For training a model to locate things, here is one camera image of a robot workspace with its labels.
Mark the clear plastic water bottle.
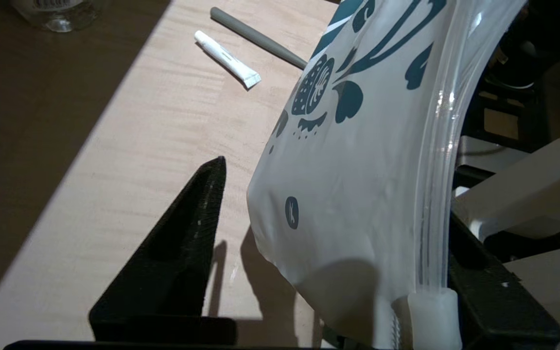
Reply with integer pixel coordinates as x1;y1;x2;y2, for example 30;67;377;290
10;0;101;33

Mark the grey toothbrush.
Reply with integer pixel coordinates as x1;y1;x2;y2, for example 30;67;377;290
210;7;308;70

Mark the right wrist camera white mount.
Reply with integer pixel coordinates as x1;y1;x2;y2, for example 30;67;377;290
453;121;560;244

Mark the white toothpaste tube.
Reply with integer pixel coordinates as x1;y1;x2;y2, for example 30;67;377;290
194;30;262;89

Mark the white floral plastic bag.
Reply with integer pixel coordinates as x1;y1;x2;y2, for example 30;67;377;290
247;0;528;350

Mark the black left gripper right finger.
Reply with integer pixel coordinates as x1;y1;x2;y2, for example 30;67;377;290
447;213;560;350

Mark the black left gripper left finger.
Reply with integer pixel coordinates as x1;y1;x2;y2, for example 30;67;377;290
88;156;227;321

